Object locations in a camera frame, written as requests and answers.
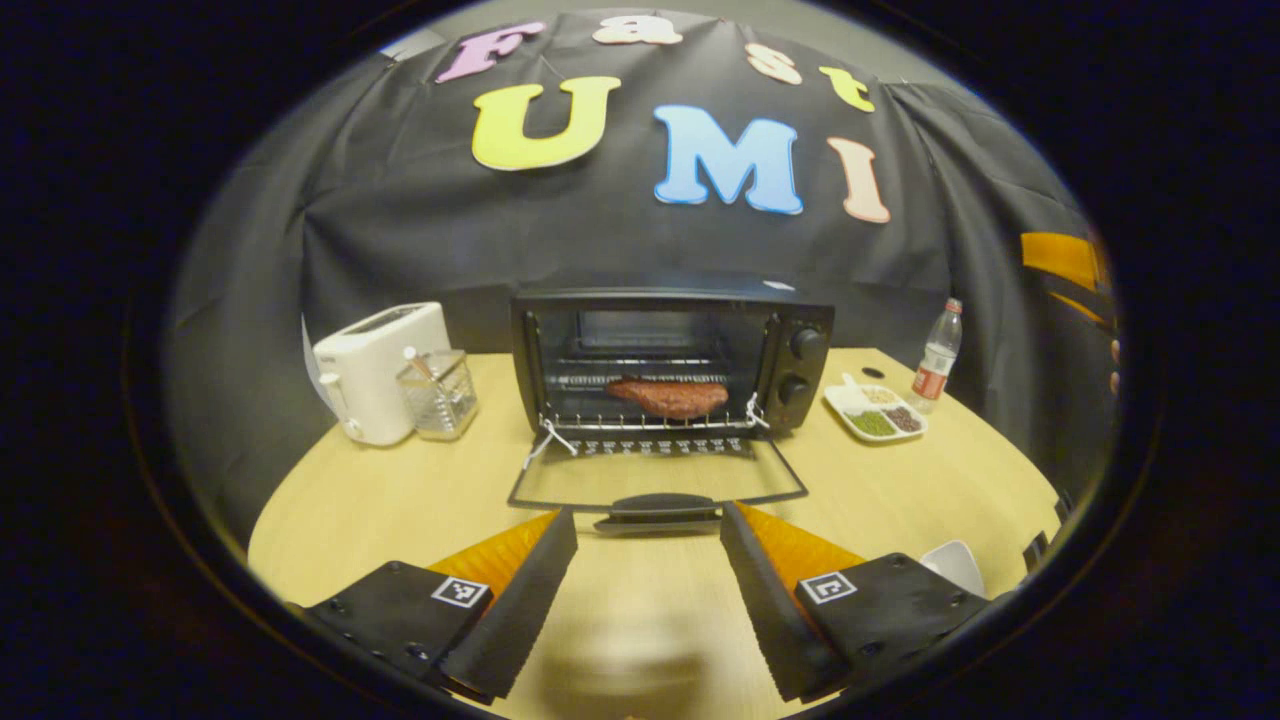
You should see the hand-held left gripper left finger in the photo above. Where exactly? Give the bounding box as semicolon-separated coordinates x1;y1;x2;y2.
300;508;579;701

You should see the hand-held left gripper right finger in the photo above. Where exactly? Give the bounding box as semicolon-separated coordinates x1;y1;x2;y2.
718;500;1001;704

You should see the reddish brown meat piece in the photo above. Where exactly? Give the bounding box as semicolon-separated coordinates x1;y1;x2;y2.
606;376;730;421

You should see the black electric oven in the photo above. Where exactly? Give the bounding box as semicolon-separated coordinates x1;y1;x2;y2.
507;288;836;531

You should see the clear bottle with red label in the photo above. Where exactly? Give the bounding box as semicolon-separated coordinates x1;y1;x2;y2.
910;298;964;414

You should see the white rectangular tray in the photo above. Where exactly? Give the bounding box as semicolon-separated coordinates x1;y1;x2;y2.
918;540;987;599

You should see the white divided dish of beans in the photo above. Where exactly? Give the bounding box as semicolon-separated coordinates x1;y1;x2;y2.
823;373;929;443

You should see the white toaster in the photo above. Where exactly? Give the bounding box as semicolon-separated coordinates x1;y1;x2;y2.
312;302;453;447

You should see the black backdrop cloth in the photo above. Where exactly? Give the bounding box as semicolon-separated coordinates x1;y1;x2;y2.
165;10;1123;546

